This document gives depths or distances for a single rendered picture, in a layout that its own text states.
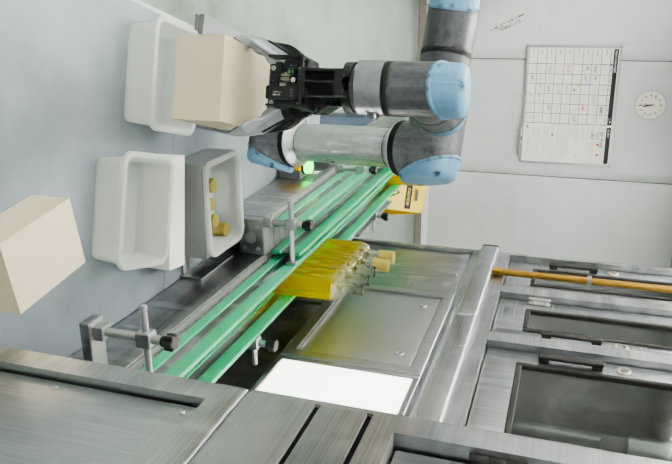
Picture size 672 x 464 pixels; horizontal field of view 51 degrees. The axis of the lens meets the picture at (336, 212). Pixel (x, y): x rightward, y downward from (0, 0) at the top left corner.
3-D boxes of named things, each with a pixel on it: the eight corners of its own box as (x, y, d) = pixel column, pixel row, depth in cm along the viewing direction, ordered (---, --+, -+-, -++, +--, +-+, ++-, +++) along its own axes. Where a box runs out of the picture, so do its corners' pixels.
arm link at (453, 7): (473, 71, 149) (498, -19, 101) (465, 122, 149) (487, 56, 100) (418, 64, 151) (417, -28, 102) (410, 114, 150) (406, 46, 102)
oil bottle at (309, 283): (260, 292, 179) (341, 302, 172) (259, 271, 177) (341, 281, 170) (269, 284, 184) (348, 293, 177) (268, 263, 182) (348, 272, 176)
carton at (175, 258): (144, 267, 151) (169, 270, 149) (144, 155, 147) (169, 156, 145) (160, 261, 157) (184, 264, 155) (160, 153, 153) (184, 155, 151)
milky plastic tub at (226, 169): (178, 257, 163) (212, 261, 160) (170, 162, 157) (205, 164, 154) (213, 234, 179) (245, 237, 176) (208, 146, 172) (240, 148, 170)
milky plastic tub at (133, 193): (78, 267, 132) (118, 272, 130) (85, 147, 131) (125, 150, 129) (132, 259, 149) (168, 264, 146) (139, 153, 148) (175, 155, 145)
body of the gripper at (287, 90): (264, 51, 97) (347, 52, 93) (287, 63, 105) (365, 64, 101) (260, 107, 97) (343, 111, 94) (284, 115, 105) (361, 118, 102)
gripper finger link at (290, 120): (251, 113, 104) (299, 82, 102) (256, 115, 106) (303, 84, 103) (265, 141, 103) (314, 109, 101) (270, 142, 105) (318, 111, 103)
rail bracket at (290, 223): (264, 263, 178) (310, 269, 174) (261, 199, 173) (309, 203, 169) (269, 259, 181) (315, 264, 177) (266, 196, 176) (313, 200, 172)
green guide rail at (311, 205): (270, 226, 180) (299, 229, 177) (270, 222, 179) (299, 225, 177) (416, 117, 338) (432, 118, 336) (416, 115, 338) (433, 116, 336)
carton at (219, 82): (177, 34, 100) (224, 34, 98) (228, 56, 115) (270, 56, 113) (171, 118, 101) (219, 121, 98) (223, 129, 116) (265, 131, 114)
